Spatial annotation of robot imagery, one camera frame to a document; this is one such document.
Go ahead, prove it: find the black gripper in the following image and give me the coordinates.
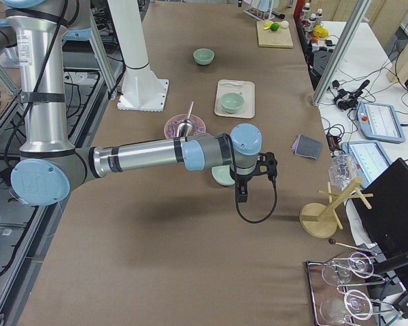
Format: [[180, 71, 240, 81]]
[[235, 176, 250, 203]]

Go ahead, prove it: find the green bowl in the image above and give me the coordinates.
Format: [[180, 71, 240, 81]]
[[220, 92, 244, 113], [211, 165, 235, 186], [192, 48, 215, 66]]

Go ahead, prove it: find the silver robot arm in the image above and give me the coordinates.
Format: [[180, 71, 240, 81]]
[[5, 1, 264, 206]]

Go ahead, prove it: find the grey folded cloth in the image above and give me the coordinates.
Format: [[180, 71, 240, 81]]
[[291, 134, 323, 160]]

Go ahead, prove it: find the metal scoop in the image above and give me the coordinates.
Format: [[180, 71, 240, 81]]
[[176, 101, 194, 137]]

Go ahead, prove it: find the green bowl on tray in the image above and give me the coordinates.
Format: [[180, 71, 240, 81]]
[[220, 92, 244, 113]]

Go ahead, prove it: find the cream rabbit tray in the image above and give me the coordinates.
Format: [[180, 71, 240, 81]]
[[214, 79, 255, 119]]

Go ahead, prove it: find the pink bowl with ice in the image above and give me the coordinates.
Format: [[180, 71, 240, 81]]
[[164, 114, 206, 139]]

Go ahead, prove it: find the wooden mug tree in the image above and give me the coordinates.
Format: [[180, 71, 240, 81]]
[[299, 177, 374, 238]]

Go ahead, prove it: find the teach pendant tablet near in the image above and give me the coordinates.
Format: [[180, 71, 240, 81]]
[[341, 141, 392, 187]]

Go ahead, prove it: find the teach pendant tablet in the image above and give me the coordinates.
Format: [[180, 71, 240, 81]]
[[341, 141, 392, 187], [357, 102, 405, 143]]

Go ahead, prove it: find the wine glass upper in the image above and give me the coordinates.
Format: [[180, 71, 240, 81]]
[[322, 252, 373, 286]]

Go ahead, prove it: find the wine glass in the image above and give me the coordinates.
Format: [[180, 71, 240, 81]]
[[322, 252, 373, 286], [319, 289, 373, 325]]

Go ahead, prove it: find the teach pendant tablet far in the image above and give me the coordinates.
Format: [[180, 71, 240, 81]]
[[357, 102, 405, 143]]

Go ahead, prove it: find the wooden cutting board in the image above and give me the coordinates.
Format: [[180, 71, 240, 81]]
[[256, 21, 293, 48]]

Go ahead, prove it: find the black glass rack tray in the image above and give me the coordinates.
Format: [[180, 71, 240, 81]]
[[305, 261, 401, 325]]

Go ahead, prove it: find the black monitor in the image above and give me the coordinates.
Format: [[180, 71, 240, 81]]
[[353, 158, 408, 258]]

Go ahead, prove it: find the green lime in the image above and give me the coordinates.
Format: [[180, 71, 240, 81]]
[[270, 22, 280, 31]]

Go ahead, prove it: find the white garlic bun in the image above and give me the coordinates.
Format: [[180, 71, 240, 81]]
[[280, 20, 289, 29]]

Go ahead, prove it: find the wine glass lower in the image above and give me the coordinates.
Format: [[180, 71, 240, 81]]
[[319, 289, 373, 325]]

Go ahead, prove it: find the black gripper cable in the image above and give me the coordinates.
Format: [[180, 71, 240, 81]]
[[233, 176, 278, 224]]

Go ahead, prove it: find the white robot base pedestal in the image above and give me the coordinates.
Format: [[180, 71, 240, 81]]
[[108, 0, 169, 112]]

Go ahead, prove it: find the aluminium frame post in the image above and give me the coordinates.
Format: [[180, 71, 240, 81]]
[[311, 0, 371, 107]]

